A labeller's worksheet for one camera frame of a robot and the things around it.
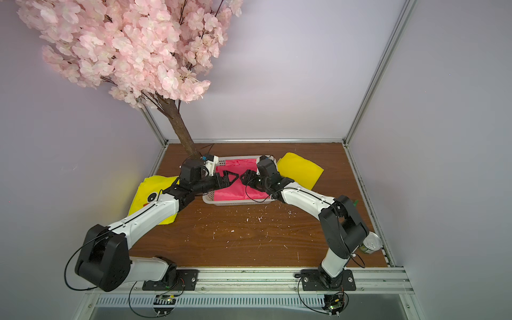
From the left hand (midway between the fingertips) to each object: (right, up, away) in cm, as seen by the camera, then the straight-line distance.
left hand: (235, 177), depth 81 cm
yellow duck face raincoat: (-46, -9, +17) cm, 50 cm away
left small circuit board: (-25, -47, -8) cm, 54 cm away
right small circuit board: (+37, -45, -11) cm, 59 cm away
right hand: (+3, +1, +4) cm, 6 cm away
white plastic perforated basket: (-13, -9, +7) cm, 17 cm away
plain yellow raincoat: (+33, +1, +29) cm, 44 cm away
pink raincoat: (+1, -7, +4) cm, 8 cm away
